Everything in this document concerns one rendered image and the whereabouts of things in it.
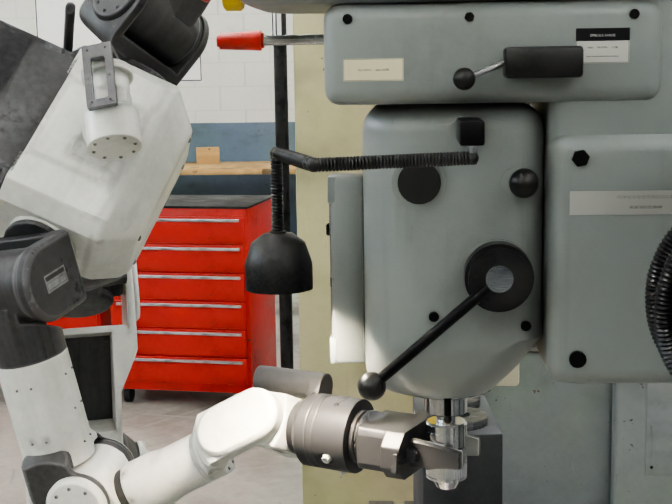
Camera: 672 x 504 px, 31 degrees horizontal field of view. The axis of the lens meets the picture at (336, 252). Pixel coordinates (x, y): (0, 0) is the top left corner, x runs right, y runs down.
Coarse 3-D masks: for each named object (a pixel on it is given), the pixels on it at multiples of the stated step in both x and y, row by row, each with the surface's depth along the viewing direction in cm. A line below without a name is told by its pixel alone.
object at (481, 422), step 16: (416, 400) 200; (480, 400) 200; (464, 416) 189; (480, 416) 186; (480, 432) 182; (496, 432) 182; (496, 448) 182; (480, 464) 182; (496, 464) 182; (416, 480) 197; (464, 480) 183; (480, 480) 183; (496, 480) 183; (416, 496) 198; (432, 496) 183; (448, 496) 183; (464, 496) 183; (480, 496) 183; (496, 496) 183
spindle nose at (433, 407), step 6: (426, 402) 138; (432, 402) 137; (438, 402) 137; (456, 402) 137; (462, 402) 137; (426, 408) 138; (432, 408) 137; (438, 408) 137; (456, 408) 137; (462, 408) 137; (432, 414) 138; (438, 414) 137; (456, 414) 137; (462, 414) 138
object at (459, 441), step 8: (464, 432) 138; (432, 440) 138; (440, 440) 137; (448, 440) 137; (456, 440) 137; (464, 440) 138; (456, 448) 138; (464, 448) 138; (464, 456) 139; (464, 464) 139; (432, 472) 139; (440, 472) 138; (448, 472) 138; (456, 472) 138; (464, 472) 139; (432, 480) 139; (440, 480) 138; (448, 480) 138; (456, 480) 138
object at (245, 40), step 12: (228, 36) 143; (240, 36) 143; (252, 36) 143; (264, 36) 144; (276, 36) 143; (288, 36) 143; (300, 36) 143; (312, 36) 143; (228, 48) 144; (240, 48) 144; (252, 48) 144
